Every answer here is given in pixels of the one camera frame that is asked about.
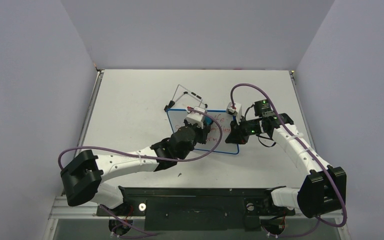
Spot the aluminium table edge rail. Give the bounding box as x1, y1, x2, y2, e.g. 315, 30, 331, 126
57, 69, 105, 170

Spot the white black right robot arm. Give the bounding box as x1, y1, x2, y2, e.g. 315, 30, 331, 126
225, 99, 347, 218

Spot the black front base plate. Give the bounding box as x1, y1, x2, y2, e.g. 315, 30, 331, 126
113, 187, 296, 232

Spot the teal whiteboard eraser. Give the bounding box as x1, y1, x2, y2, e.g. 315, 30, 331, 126
207, 119, 214, 126

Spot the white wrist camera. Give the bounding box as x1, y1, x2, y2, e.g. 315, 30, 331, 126
185, 106, 207, 129
226, 102, 242, 122

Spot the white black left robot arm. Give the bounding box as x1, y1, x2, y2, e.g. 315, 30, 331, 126
60, 120, 213, 215

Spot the blue framed whiteboard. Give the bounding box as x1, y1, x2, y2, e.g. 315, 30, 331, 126
167, 109, 240, 155

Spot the wire whiteboard stand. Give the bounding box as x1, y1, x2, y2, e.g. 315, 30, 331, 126
163, 84, 208, 112

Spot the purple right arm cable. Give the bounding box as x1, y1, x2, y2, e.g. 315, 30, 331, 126
229, 83, 349, 229

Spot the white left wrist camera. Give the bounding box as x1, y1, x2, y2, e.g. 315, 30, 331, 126
185, 106, 207, 129

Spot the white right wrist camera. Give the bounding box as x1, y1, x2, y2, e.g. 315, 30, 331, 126
226, 102, 242, 122

